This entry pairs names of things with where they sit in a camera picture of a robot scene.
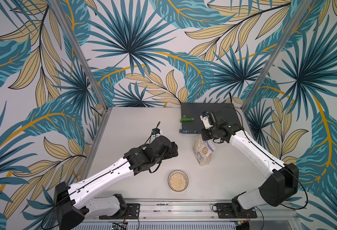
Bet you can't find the green T-handle tool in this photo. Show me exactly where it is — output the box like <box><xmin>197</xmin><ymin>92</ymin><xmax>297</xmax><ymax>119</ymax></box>
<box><xmin>180</xmin><ymin>115</ymin><xmax>194</xmax><ymax>123</ymax></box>

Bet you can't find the left aluminium frame post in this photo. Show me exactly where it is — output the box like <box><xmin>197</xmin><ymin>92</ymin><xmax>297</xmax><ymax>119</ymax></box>
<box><xmin>49</xmin><ymin>0</ymin><xmax>108</xmax><ymax>113</ymax></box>

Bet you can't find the grey network switch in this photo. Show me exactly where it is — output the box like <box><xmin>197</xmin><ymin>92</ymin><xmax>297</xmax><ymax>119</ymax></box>
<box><xmin>180</xmin><ymin>103</ymin><xmax>235</xmax><ymax>134</ymax></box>

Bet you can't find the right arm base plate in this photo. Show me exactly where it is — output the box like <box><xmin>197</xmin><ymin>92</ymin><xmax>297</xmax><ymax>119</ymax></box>
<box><xmin>212</xmin><ymin>203</ymin><xmax>257</xmax><ymax>219</ymax></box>

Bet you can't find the oatmeal bag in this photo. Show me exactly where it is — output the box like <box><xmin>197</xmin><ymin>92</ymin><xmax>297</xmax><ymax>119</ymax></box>
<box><xmin>192</xmin><ymin>136</ymin><xmax>216</xmax><ymax>166</ymax></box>

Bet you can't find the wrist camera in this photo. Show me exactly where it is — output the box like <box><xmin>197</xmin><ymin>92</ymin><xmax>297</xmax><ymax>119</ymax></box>
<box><xmin>200</xmin><ymin>112</ymin><xmax>213</xmax><ymax>129</ymax></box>
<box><xmin>151</xmin><ymin>128</ymin><xmax>161</xmax><ymax>138</ymax></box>

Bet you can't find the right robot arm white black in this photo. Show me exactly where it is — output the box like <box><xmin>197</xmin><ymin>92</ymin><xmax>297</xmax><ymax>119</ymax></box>
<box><xmin>200</xmin><ymin>109</ymin><xmax>299</xmax><ymax>215</ymax></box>

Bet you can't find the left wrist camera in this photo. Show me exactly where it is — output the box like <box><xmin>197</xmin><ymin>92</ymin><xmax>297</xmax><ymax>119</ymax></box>
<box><xmin>151</xmin><ymin>128</ymin><xmax>161</xmax><ymax>138</ymax></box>

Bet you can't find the patterned breakfast bowl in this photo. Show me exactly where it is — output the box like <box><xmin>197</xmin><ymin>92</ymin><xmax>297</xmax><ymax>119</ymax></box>
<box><xmin>168</xmin><ymin>171</ymin><xmax>189</xmax><ymax>192</ymax></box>

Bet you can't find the right aluminium frame post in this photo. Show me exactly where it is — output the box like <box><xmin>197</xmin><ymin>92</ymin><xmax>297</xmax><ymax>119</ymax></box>
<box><xmin>241</xmin><ymin>1</ymin><xmax>312</xmax><ymax>112</ymax></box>

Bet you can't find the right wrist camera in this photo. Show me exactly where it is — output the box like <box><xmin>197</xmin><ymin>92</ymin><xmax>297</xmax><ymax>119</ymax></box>
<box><xmin>200</xmin><ymin>112</ymin><xmax>213</xmax><ymax>129</ymax></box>

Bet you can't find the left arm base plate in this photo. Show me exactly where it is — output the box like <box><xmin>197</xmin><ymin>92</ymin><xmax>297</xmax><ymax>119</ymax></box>
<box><xmin>98</xmin><ymin>203</ymin><xmax>141</xmax><ymax>220</ymax></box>

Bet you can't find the aluminium frame post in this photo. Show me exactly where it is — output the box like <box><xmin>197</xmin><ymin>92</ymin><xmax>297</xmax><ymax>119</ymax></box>
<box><xmin>49</xmin><ymin>0</ymin><xmax>108</xmax><ymax>113</ymax></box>
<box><xmin>241</xmin><ymin>1</ymin><xmax>312</xmax><ymax>112</ymax></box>

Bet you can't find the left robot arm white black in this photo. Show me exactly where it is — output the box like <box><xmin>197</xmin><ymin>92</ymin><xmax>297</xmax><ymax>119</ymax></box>
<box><xmin>52</xmin><ymin>136</ymin><xmax>178</xmax><ymax>230</ymax></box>

